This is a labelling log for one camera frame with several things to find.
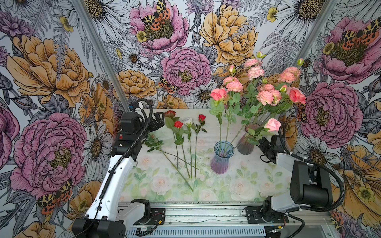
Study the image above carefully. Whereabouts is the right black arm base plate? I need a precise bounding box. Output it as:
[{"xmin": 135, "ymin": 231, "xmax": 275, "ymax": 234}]
[{"xmin": 243, "ymin": 206, "xmax": 289, "ymax": 224}]

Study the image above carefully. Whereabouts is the dark pink glass vase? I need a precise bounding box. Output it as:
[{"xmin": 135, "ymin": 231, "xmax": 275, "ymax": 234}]
[{"xmin": 236, "ymin": 123, "xmax": 262, "ymax": 155}]

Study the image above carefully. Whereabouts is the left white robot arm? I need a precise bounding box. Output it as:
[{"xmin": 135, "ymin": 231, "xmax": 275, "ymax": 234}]
[{"xmin": 72, "ymin": 99, "xmax": 164, "ymax": 238}]

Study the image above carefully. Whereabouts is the blue purple glass vase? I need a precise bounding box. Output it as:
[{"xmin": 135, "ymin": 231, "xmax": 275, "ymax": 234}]
[{"xmin": 210, "ymin": 141, "xmax": 235, "ymax": 174}]

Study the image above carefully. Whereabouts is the pink carnation stem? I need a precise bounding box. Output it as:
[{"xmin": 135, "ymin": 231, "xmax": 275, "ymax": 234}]
[
  {"xmin": 244, "ymin": 51, "xmax": 267, "ymax": 80},
  {"xmin": 223, "ymin": 65, "xmax": 243, "ymax": 141}
]

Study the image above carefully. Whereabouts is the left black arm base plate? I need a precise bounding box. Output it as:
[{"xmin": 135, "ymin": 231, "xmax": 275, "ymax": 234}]
[{"xmin": 137, "ymin": 208, "xmax": 166, "ymax": 226}]

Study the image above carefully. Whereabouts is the white vent grille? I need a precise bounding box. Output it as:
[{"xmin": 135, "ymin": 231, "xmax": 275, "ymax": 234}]
[{"xmin": 144, "ymin": 226, "xmax": 266, "ymax": 238}]

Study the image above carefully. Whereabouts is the aluminium front rail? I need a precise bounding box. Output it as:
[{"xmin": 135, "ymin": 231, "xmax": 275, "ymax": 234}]
[{"xmin": 118, "ymin": 202, "xmax": 334, "ymax": 228}]

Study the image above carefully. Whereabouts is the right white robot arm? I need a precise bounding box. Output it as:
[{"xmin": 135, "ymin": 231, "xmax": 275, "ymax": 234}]
[{"xmin": 258, "ymin": 135, "xmax": 340, "ymax": 223}]

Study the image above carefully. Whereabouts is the dark red flower stem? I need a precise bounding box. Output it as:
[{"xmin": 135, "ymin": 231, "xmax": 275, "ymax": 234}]
[{"xmin": 164, "ymin": 110, "xmax": 178, "ymax": 156}]

